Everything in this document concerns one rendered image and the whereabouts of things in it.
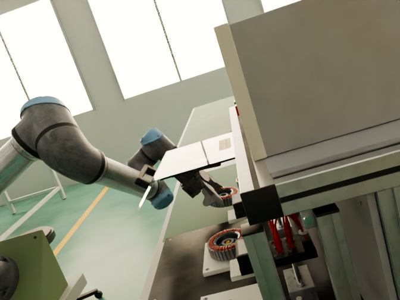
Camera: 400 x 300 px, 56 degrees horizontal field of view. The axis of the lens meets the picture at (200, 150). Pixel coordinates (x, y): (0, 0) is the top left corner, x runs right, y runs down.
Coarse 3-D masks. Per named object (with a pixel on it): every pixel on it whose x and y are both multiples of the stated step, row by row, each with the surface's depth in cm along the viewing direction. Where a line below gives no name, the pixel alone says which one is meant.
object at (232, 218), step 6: (234, 198) 97; (240, 198) 96; (234, 204) 94; (240, 204) 94; (234, 210) 100; (240, 210) 94; (228, 216) 98; (234, 216) 97; (240, 216) 94; (234, 222) 95
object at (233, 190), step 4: (220, 188) 136; (224, 188) 136; (228, 188) 135; (232, 188) 134; (236, 188) 134; (216, 192) 134; (220, 192) 135; (224, 192) 135; (228, 192) 135; (232, 192) 130; (236, 192) 130; (220, 196) 128; (224, 196) 128; (228, 196) 128; (224, 200) 127; (228, 200) 127; (212, 204) 129; (216, 204) 128; (224, 204) 128; (228, 204) 127; (232, 204) 128
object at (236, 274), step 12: (240, 240) 76; (300, 240) 73; (240, 252) 72; (276, 252) 72; (288, 252) 71; (300, 252) 70; (312, 252) 69; (240, 264) 71; (276, 264) 70; (240, 276) 72; (252, 276) 72; (300, 276) 72
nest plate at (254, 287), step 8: (240, 288) 84; (248, 288) 83; (256, 288) 82; (208, 296) 85; (216, 296) 84; (224, 296) 83; (232, 296) 82; (240, 296) 81; (248, 296) 81; (256, 296) 80
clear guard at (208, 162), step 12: (192, 144) 105; (204, 144) 100; (216, 144) 96; (168, 156) 100; (180, 156) 96; (192, 156) 92; (204, 156) 89; (216, 156) 86; (228, 156) 83; (168, 168) 88; (180, 168) 85; (192, 168) 82; (156, 180) 83
